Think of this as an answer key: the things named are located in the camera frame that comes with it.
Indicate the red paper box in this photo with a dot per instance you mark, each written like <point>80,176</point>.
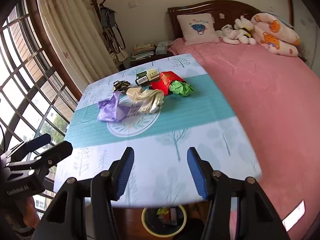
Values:
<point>165,82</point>

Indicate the white tote bag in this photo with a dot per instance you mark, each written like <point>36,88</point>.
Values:
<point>120,54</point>

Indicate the purple plastic bag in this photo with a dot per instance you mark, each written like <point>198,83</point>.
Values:
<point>110,110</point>

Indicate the dark wooden headboard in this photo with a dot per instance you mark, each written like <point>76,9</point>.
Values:
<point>225,8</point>

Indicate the white light switch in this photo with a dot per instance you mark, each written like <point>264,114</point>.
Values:
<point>132,4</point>

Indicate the black yellow wrapper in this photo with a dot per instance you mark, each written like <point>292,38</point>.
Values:
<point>121,85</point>

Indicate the pale green tissue box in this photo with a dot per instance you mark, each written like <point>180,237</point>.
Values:
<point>161,49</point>

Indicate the gold foil wrapper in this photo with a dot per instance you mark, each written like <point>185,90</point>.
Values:
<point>162,211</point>

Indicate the window with metal grille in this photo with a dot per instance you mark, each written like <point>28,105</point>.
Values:
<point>25,80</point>

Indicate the round trash bin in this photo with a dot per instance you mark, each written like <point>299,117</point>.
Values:
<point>155,227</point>

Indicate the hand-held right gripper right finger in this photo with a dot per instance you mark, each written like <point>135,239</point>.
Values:
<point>197,172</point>

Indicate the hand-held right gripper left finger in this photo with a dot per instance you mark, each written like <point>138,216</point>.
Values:
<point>125,170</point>

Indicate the cream curtain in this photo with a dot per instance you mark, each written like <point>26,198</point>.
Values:
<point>75,30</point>

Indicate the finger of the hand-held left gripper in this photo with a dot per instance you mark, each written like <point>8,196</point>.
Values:
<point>37,141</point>
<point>55,152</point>

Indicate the dark wooden nightstand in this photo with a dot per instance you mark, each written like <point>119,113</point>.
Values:
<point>160,57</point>

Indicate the white embroidered pillow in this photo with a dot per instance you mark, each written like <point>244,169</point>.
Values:
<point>197,28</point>

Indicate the white plush rabbit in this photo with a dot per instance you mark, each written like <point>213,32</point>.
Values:
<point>228,35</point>

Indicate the green paper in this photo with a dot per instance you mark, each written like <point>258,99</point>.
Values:
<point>181,88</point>

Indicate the bear print bolster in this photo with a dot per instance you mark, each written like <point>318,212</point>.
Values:
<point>275,37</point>

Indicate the red white milk carton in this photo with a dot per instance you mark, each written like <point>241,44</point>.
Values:
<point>173,216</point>

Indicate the green and cream box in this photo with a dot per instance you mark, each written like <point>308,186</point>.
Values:
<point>142,78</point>

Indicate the dark shoulder bag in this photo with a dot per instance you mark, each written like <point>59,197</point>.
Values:
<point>108,17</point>

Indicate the stack of books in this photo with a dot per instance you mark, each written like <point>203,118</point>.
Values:
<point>142,51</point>

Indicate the white yellow plush toy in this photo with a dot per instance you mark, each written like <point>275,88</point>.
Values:
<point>245,30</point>

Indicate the pink bed blanket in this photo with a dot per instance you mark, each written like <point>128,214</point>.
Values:
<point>262,92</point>

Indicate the white plastic bag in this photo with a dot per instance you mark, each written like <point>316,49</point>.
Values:
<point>150,100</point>

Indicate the tree print tablecloth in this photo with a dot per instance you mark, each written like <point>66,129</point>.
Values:
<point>175,120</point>

